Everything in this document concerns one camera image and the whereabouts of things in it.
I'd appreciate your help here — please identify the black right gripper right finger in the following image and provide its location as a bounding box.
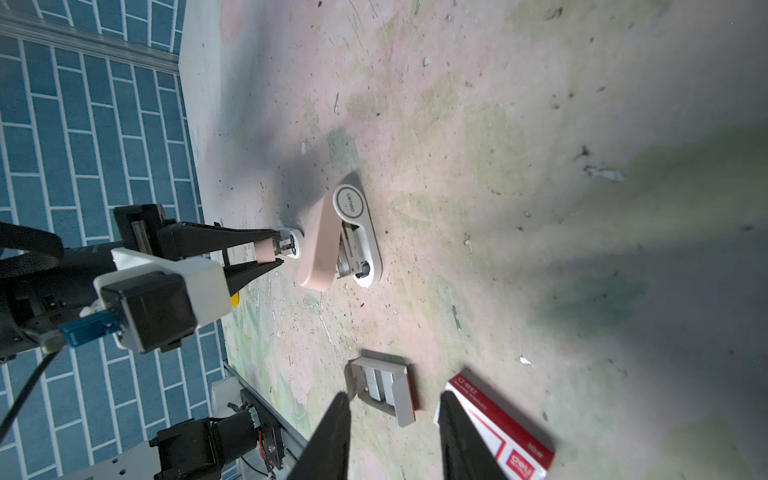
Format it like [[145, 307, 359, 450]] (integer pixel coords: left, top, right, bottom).
[[439, 391, 506, 480]]

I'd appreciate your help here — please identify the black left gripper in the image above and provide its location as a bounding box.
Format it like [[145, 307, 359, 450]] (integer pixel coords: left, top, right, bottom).
[[113, 204, 284, 296]]

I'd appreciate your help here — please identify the red white staple box sleeve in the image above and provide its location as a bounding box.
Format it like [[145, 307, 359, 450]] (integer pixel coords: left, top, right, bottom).
[[434, 370, 555, 479]]

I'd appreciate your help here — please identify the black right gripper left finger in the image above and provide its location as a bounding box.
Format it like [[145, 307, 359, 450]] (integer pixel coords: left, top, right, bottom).
[[287, 392, 351, 480]]

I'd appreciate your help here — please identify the pink white stapler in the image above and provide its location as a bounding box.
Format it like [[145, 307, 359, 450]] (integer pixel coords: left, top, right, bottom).
[[275, 183, 383, 292]]

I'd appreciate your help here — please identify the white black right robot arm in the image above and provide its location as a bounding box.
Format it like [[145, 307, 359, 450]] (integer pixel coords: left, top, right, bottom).
[[65, 391, 506, 479]]

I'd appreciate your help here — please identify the white staple box tray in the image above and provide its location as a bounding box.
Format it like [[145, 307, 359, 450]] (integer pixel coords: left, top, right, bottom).
[[344, 356, 416, 428]]

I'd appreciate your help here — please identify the aluminium corner post left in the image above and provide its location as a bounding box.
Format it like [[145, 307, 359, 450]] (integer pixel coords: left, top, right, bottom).
[[1, 7, 179, 75]]

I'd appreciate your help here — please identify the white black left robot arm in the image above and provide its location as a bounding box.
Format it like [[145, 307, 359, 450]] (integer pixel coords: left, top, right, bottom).
[[1, 204, 297, 435]]

